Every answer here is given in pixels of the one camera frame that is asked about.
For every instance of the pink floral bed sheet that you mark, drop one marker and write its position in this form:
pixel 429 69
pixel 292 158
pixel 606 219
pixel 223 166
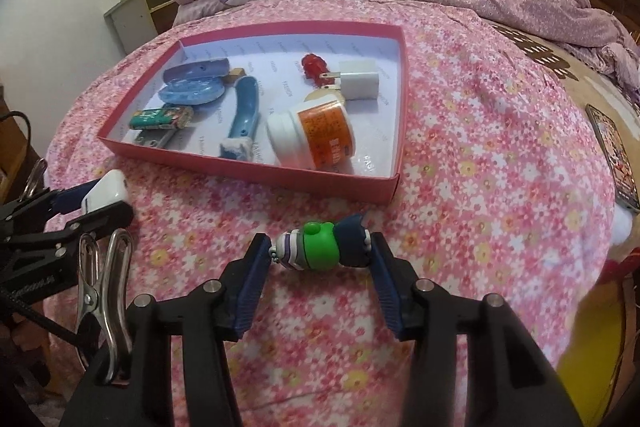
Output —
pixel 475 182

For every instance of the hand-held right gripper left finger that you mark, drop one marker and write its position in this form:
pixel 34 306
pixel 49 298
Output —
pixel 252 287

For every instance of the smartphone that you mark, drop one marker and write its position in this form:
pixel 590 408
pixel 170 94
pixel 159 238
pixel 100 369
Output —
pixel 615 157

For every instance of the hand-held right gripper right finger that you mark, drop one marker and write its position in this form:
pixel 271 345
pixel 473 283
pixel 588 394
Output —
pixel 387 287

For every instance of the green cartoon figurine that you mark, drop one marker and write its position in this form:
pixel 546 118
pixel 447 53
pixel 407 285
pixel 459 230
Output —
pixel 320 247

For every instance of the green cartoon lighter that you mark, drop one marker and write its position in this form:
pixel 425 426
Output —
pixel 160 117

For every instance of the yellow cloth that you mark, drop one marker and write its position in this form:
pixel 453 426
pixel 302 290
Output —
pixel 590 347

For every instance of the blue oval plastic case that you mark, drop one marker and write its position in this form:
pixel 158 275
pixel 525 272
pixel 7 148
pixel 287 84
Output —
pixel 192 82

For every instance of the orange label pill bottle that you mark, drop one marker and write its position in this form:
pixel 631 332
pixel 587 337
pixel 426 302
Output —
pixel 315 132

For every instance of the grey metal bracket plate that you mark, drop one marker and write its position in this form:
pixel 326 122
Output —
pixel 155 139

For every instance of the white earbud case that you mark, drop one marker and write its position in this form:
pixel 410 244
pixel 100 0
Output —
pixel 107 189

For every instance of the grey-green small shelf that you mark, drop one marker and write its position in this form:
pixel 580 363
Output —
pixel 135 12

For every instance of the red plastic toy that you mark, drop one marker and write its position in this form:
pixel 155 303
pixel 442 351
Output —
pixel 314 67

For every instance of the brown patterned blanket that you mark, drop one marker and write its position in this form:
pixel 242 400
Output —
pixel 565 72

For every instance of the white charger plug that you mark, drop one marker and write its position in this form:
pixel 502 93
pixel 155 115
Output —
pixel 357 79

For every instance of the pink cardboard box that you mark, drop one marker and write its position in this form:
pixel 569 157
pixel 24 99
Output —
pixel 280 57

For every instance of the white soft item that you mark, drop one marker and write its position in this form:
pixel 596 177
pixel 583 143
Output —
pixel 622 222

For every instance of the small silver metal clip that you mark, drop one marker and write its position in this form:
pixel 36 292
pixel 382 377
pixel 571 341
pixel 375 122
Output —
pixel 32 177

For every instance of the wooden furniture piece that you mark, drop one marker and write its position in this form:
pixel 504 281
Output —
pixel 12 162

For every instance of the large silver spring clip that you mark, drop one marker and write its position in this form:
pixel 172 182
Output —
pixel 107 302

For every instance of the red fabric item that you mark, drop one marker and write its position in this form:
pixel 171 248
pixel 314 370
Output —
pixel 625 269

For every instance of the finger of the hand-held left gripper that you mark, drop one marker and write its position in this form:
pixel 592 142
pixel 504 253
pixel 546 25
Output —
pixel 65 201
pixel 100 217

